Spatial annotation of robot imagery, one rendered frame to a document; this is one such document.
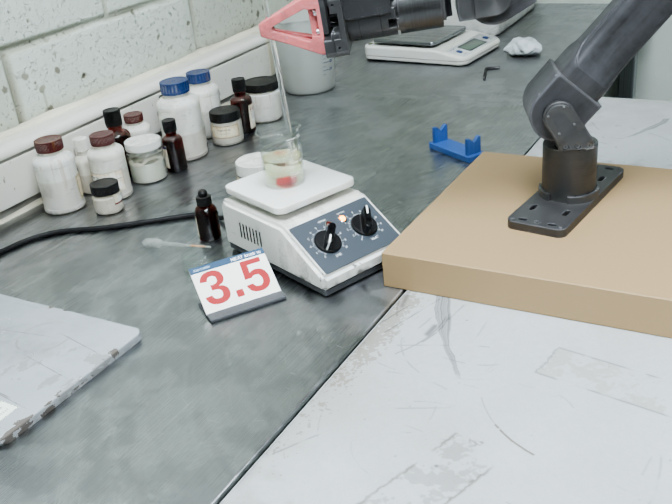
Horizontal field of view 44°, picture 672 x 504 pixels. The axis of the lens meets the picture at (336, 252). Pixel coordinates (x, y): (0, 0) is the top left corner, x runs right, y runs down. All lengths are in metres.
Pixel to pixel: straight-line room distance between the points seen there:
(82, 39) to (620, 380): 1.01
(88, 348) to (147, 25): 0.80
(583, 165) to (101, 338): 0.57
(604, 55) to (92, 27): 0.85
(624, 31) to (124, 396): 0.64
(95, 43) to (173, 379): 0.77
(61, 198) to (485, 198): 0.61
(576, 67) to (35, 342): 0.65
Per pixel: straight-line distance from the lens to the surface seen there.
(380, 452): 0.71
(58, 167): 1.25
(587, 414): 0.75
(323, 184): 0.99
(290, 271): 0.95
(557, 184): 0.99
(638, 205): 1.02
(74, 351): 0.90
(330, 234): 0.92
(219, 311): 0.92
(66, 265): 1.12
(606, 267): 0.88
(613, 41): 0.95
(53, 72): 1.40
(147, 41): 1.56
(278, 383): 0.80
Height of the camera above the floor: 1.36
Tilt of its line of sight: 27 degrees down
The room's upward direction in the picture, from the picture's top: 6 degrees counter-clockwise
